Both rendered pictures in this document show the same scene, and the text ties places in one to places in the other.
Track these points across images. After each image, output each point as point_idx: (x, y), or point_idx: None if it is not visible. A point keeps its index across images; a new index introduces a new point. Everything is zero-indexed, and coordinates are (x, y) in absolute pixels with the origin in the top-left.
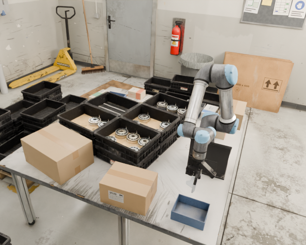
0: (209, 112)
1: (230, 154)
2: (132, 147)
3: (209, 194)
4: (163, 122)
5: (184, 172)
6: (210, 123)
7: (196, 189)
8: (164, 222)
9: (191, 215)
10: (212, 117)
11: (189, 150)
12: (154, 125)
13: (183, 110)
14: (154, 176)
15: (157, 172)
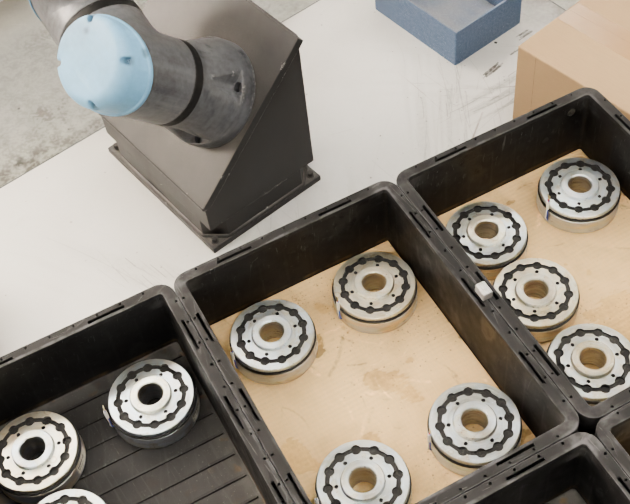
0: (114, 26)
1: (44, 189)
2: (572, 210)
3: (321, 55)
4: (266, 365)
5: (338, 168)
6: (154, 28)
7: (352, 84)
8: (544, 18)
9: (442, 12)
10: (122, 16)
11: (305, 99)
12: (329, 396)
13: (21, 456)
14: (542, 33)
15: (520, 45)
